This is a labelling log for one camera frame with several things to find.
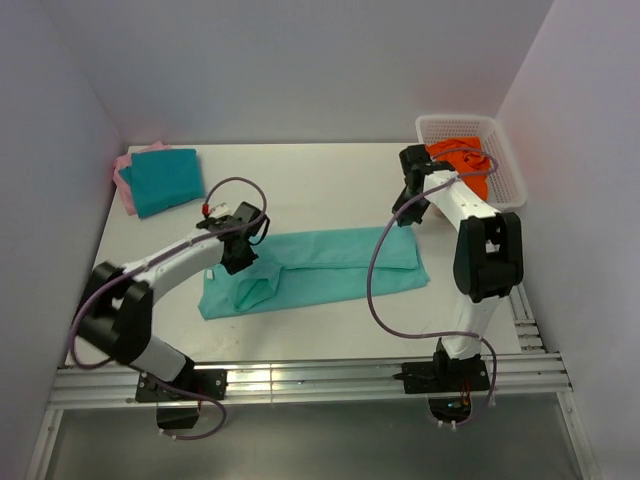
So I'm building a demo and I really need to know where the aluminium rail frame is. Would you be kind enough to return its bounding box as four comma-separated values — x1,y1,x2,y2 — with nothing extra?
26,286,602,479

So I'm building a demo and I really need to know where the folded teal t-shirt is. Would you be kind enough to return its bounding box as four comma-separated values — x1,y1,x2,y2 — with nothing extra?
119,149,205,219

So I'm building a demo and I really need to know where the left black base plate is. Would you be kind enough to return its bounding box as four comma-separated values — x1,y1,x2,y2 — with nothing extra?
135,369,227,403

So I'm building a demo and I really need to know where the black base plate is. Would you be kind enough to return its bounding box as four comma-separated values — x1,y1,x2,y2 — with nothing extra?
135,369,227,403
393,351,490,394

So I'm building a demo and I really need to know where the folded pink t-shirt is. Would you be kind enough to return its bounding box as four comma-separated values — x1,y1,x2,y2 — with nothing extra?
112,141,171,218

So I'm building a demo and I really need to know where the white plastic basket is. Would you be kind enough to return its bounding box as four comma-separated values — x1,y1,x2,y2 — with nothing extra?
415,114,527,211

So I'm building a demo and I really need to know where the mint green t-shirt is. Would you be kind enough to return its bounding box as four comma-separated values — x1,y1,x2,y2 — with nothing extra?
198,227,430,320

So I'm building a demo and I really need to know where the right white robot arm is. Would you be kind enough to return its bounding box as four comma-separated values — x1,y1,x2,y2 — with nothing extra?
392,145,524,390

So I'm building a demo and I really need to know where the orange t-shirt in basket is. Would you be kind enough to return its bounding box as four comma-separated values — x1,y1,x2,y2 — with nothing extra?
426,136,492,201

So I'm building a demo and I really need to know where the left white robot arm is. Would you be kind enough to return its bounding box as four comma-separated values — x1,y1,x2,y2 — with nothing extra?
69,202,270,399

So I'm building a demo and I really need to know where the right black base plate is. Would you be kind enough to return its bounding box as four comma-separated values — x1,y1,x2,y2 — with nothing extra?
393,351,490,394

